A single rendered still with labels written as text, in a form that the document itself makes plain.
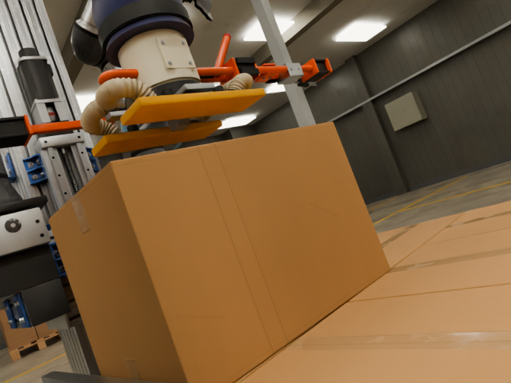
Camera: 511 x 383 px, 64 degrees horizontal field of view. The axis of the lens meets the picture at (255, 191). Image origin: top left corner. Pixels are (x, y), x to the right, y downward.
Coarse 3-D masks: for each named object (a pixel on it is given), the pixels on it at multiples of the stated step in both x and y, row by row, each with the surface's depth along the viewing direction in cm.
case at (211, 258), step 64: (320, 128) 99; (128, 192) 64; (192, 192) 71; (256, 192) 81; (320, 192) 93; (64, 256) 90; (128, 256) 66; (192, 256) 68; (256, 256) 76; (320, 256) 87; (384, 256) 101; (128, 320) 72; (192, 320) 65; (256, 320) 72; (320, 320) 82
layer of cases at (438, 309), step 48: (384, 240) 147; (432, 240) 117; (480, 240) 98; (384, 288) 88; (432, 288) 76; (480, 288) 67; (336, 336) 70; (384, 336) 63; (432, 336) 57; (480, 336) 52
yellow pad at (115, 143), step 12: (216, 120) 113; (120, 132) 95; (132, 132) 96; (144, 132) 98; (156, 132) 100; (168, 132) 102; (180, 132) 105; (192, 132) 109; (204, 132) 113; (108, 144) 93; (120, 144) 96; (132, 144) 100; (144, 144) 104; (156, 144) 108; (96, 156) 98
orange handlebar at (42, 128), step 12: (108, 72) 88; (120, 72) 89; (132, 72) 91; (204, 72) 105; (216, 72) 108; (228, 72) 110; (264, 72) 120; (276, 72) 122; (36, 132) 103; (48, 132) 105
